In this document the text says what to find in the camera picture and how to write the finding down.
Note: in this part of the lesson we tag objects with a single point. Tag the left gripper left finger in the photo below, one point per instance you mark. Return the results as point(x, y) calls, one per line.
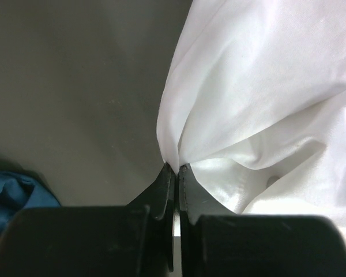
point(131, 240)

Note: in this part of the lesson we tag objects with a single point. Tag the white t shirt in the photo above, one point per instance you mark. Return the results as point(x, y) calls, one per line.
point(255, 102)

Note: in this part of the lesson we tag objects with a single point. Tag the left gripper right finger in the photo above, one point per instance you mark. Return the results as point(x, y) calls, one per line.
point(218, 242)

